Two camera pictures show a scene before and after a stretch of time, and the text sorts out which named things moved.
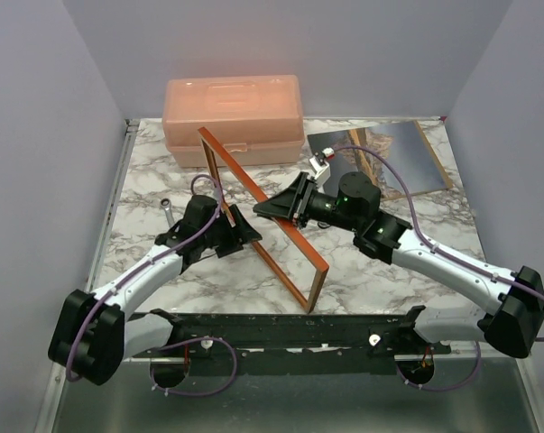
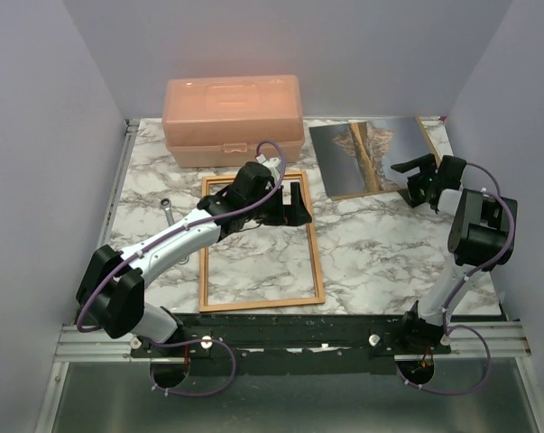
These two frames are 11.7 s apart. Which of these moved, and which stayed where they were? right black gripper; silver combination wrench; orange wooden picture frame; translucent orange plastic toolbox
Moved: orange wooden picture frame; right black gripper
Stayed: silver combination wrench; translucent orange plastic toolbox
